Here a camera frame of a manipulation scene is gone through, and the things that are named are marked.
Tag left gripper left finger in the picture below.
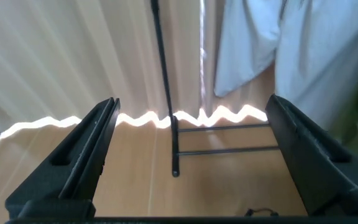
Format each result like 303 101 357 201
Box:
4 97 121 219

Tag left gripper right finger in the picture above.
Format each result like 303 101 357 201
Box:
265 94 358 217

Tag pale grey shorts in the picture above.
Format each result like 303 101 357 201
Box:
213 0 358 131

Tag black clothes rack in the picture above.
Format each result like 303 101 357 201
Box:
150 0 281 178

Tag black cable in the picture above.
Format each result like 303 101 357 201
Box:
244 207 280 217

